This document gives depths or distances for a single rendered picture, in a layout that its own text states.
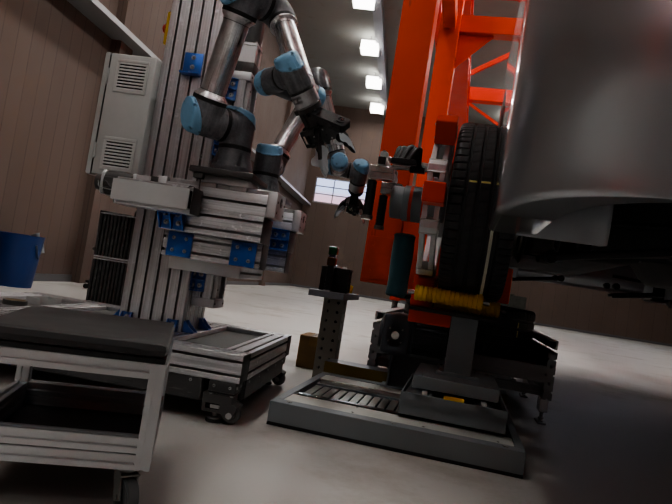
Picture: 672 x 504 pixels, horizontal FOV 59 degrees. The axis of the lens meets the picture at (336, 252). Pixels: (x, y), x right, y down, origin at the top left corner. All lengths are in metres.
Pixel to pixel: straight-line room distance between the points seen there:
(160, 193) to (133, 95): 0.54
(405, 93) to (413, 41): 0.25
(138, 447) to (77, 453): 0.11
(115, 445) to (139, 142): 1.39
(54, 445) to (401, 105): 2.18
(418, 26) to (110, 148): 1.53
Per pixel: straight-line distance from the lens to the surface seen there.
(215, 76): 2.08
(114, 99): 2.48
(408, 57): 3.01
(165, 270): 2.34
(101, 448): 1.27
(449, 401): 2.13
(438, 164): 2.13
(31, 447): 1.29
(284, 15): 2.10
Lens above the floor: 0.52
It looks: 2 degrees up
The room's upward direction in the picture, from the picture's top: 9 degrees clockwise
